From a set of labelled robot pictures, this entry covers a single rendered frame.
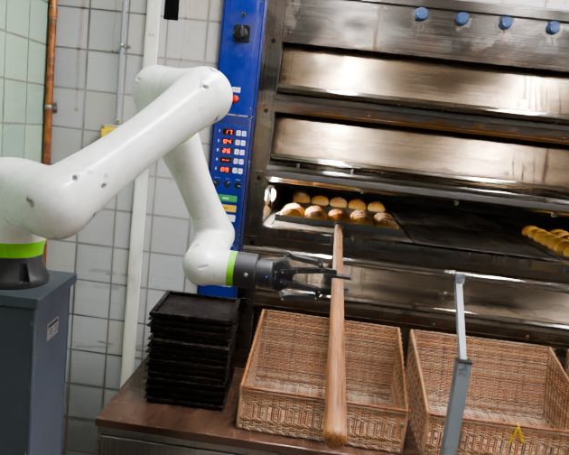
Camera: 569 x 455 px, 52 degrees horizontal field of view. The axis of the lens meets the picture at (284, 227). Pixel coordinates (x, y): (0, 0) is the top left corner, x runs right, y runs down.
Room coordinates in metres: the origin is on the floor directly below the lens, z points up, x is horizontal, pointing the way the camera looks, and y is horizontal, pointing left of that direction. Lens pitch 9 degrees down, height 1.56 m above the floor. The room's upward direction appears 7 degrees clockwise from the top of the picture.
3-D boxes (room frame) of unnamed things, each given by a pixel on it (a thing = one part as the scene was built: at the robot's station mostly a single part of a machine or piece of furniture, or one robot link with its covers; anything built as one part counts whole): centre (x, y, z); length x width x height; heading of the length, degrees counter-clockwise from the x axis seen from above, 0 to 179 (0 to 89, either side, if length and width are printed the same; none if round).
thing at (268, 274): (1.47, 0.01, 1.20); 0.09 x 0.07 x 0.08; 86
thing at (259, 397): (2.00, -0.21, 0.72); 0.56 x 0.49 x 0.28; 86
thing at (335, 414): (1.52, -0.16, 1.20); 1.71 x 0.03 x 0.03; 176
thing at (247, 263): (1.48, 0.08, 1.20); 0.12 x 0.06 x 0.09; 176
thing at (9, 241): (1.15, 0.54, 1.36); 0.16 x 0.13 x 0.19; 51
